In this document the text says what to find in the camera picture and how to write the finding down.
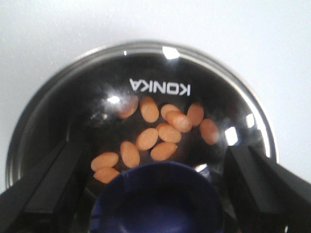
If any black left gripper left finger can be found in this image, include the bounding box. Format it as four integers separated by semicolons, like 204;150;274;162
0;138;90;233

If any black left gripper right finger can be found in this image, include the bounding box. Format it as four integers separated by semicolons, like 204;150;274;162
224;146;311;233

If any dark blue pot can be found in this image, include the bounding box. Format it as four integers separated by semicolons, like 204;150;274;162
6;41;279;186

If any glass lid blue knob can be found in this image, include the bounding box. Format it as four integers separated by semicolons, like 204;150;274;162
5;40;280;233

